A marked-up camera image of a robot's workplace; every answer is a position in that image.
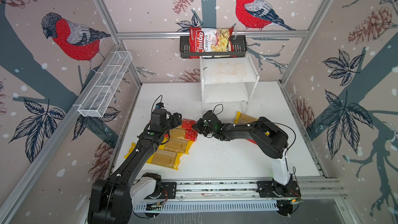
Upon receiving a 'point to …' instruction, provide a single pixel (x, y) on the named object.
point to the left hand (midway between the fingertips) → (176, 116)
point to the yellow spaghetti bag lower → (162, 157)
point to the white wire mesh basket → (95, 102)
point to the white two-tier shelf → (227, 81)
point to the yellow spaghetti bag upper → (179, 144)
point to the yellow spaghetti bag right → (242, 118)
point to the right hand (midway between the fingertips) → (188, 129)
